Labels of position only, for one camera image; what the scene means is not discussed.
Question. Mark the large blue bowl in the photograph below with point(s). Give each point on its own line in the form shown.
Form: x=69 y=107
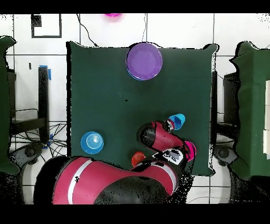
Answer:
x=135 y=77

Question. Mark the black equipment base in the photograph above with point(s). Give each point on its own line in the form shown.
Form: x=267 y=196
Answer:
x=29 y=152
x=223 y=153

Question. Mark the blue cup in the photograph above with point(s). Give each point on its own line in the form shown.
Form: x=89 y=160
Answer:
x=179 y=120

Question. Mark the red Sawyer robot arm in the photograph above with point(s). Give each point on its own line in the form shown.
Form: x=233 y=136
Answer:
x=105 y=179

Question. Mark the dark green tablecloth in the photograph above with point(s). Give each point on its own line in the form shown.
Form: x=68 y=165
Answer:
x=253 y=105
x=95 y=84
x=4 y=105

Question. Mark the small blue bowl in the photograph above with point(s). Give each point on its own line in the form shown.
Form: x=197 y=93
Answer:
x=92 y=142

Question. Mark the small pinkish red bowl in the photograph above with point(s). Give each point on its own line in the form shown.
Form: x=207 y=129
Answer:
x=192 y=150

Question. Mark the purple bowl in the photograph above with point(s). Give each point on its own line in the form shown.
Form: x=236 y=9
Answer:
x=144 y=61

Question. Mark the large pink bowl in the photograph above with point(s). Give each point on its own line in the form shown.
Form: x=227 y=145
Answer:
x=113 y=15

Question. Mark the black metal stand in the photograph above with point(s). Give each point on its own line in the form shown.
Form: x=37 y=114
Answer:
x=230 y=88
x=43 y=95

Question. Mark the orange cup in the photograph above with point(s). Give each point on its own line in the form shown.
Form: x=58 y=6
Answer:
x=137 y=158

